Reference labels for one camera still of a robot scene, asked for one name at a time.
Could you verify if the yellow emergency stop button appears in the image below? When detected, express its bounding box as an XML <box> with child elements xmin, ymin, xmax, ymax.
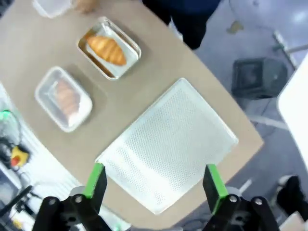
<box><xmin>10</xmin><ymin>145</ymin><xmax>31</xmax><ymax>168</ymax></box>

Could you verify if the black plastic floor crate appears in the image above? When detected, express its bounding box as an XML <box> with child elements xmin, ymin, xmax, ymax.
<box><xmin>231</xmin><ymin>57</ymin><xmax>289</xmax><ymax>101</ymax></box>

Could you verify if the large plain white table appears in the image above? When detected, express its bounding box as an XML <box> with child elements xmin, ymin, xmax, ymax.
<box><xmin>272</xmin><ymin>30</ymin><xmax>308</xmax><ymax>174</ymax></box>

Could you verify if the person's right hand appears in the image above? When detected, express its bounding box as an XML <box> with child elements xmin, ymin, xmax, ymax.
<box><xmin>74</xmin><ymin>0</ymin><xmax>100</xmax><ymax>14</ymax></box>

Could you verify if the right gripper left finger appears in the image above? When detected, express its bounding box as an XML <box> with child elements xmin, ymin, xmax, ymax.
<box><xmin>32</xmin><ymin>162</ymin><xmax>108</xmax><ymax>231</ymax></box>

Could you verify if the golden brown croissant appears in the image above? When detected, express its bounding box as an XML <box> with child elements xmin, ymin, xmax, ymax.
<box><xmin>86</xmin><ymin>35</ymin><xmax>128</xmax><ymax>66</ymax></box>
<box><xmin>53</xmin><ymin>80</ymin><xmax>82</xmax><ymax>121</ymax></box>

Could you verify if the perforated metal baking tray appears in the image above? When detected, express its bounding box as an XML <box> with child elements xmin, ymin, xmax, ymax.
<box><xmin>94</xmin><ymin>77</ymin><xmax>240</xmax><ymax>216</ymax></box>

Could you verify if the stainless steel rectangular container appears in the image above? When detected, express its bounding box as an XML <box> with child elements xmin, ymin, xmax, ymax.
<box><xmin>35</xmin><ymin>67</ymin><xmax>93</xmax><ymax>132</ymax></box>
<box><xmin>77</xmin><ymin>16</ymin><xmax>142</xmax><ymax>81</ymax></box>

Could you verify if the person in navy jacket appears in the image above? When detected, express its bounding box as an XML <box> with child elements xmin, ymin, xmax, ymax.
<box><xmin>141</xmin><ymin>0</ymin><xmax>222</xmax><ymax>51</ymax></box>

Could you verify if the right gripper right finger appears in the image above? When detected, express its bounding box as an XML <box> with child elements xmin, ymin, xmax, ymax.
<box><xmin>202</xmin><ymin>164</ymin><xmax>281</xmax><ymax>231</ymax></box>

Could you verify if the black shoe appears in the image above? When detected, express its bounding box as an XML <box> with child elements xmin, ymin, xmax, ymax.
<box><xmin>276</xmin><ymin>175</ymin><xmax>308</xmax><ymax>218</ymax></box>

